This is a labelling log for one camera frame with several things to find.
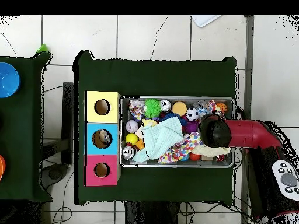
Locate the mint green cloth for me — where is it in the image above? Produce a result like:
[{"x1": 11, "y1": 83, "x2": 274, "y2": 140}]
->
[{"x1": 131, "y1": 115, "x2": 185, "y2": 163}]

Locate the small clear plastic bottle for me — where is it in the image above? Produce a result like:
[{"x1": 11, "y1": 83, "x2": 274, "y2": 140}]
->
[{"x1": 99, "y1": 131, "x2": 111, "y2": 144}]

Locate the crushed clear plastic bottle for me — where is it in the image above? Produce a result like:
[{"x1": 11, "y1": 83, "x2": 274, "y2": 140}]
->
[{"x1": 193, "y1": 100, "x2": 211, "y2": 118}]

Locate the wooden box with three holes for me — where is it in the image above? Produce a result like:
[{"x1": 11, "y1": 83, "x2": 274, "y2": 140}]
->
[{"x1": 84, "y1": 90, "x2": 121, "y2": 187}]

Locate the shallow clear mesh bin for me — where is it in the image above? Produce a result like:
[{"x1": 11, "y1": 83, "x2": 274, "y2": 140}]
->
[{"x1": 119, "y1": 94, "x2": 236, "y2": 169}]

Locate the green spiky ball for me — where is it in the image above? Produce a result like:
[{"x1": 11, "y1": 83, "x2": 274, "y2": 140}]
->
[{"x1": 142, "y1": 99, "x2": 162, "y2": 119}]

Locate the white baseball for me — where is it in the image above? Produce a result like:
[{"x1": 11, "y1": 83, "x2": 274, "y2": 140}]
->
[{"x1": 125, "y1": 120, "x2": 140, "y2": 134}]

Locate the yellow ball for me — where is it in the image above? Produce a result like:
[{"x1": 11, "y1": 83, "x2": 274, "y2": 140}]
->
[{"x1": 125, "y1": 133, "x2": 139, "y2": 146}]

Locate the orange foam ball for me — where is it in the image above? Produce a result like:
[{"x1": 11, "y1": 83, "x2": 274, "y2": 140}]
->
[{"x1": 172, "y1": 101, "x2": 188, "y2": 117}]

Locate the polka dot cloth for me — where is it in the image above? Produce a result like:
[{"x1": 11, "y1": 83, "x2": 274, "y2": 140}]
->
[{"x1": 158, "y1": 131, "x2": 206, "y2": 165}]

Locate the purple spiky ball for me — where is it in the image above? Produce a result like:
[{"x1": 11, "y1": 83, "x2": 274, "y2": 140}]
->
[{"x1": 183, "y1": 120, "x2": 200, "y2": 134}]

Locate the black and white soccer ball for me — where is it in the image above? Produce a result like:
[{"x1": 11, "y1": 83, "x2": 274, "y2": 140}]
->
[{"x1": 185, "y1": 107, "x2": 200, "y2": 123}]

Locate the white tray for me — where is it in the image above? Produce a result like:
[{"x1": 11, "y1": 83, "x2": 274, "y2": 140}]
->
[{"x1": 190, "y1": 15, "x2": 222, "y2": 28}]

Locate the dark green side tablecloth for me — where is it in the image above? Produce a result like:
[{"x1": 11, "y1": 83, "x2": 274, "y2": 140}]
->
[{"x1": 0, "y1": 51, "x2": 53, "y2": 203}]

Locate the small green object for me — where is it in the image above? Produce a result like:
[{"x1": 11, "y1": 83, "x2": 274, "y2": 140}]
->
[{"x1": 35, "y1": 43, "x2": 49, "y2": 54}]

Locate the blue bowl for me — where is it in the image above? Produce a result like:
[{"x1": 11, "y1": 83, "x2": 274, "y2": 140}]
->
[{"x1": 0, "y1": 62, "x2": 22, "y2": 99}]

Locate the orange bowl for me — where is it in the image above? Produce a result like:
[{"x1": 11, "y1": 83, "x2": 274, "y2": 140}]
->
[{"x1": 0, "y1": 154, "x2": 6, "y2": 182}]

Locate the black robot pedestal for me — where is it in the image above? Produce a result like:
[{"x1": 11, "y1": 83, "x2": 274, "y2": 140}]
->
[{"x1": 124, "y1": 201, "x2": 181, "y2": 224}]

